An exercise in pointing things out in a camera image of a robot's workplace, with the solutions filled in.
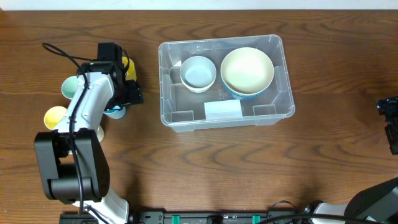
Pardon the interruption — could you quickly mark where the small white bowl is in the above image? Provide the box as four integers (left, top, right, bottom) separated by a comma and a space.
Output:
182, 82, 213, 93

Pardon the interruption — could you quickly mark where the light grey-blue bowl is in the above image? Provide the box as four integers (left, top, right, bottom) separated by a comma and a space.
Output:
180, 56, 216, 87

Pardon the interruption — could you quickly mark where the clear plastic storage bin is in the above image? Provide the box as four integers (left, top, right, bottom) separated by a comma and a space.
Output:
158, 34, 295, 133

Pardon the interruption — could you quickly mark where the large beige bowl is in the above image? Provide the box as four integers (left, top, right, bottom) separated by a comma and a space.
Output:
220, 47, 274, 95

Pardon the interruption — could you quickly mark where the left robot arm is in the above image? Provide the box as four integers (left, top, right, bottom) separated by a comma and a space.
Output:
34, 57, 143, 223

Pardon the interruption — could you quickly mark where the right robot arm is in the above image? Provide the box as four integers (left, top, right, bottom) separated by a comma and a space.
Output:
310, 96, 397, 223

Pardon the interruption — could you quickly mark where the yellow plastic cup upper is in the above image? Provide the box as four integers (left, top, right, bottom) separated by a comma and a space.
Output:
122, 57, 137, 81

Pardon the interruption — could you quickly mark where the yellow plastic cup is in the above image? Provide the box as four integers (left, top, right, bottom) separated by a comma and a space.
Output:
122, 57, 137, 81
44, 106, 67, 130

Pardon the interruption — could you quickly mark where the blue plastic cup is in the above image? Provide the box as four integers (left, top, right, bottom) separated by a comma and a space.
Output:
104, 106, 126, 119

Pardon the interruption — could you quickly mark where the pale white-green plastic cup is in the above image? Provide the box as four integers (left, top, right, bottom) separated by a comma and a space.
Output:
96, 126, 104, 142

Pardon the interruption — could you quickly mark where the green plastic cup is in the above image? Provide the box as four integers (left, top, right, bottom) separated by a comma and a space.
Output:
61, 76, 78, 100

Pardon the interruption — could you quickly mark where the yellow plastic cup lower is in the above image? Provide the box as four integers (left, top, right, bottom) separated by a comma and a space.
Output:
44, 106, 67, 130

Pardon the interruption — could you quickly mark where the white label on bin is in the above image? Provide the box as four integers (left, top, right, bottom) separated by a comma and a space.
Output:
204, 100, 243, 120

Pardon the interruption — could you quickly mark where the silver camera on left gripper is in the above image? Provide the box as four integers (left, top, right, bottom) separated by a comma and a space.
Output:
97, 42, 123, 63

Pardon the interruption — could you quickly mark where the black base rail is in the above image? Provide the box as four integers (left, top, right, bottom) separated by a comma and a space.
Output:
58, 210, 371, 224

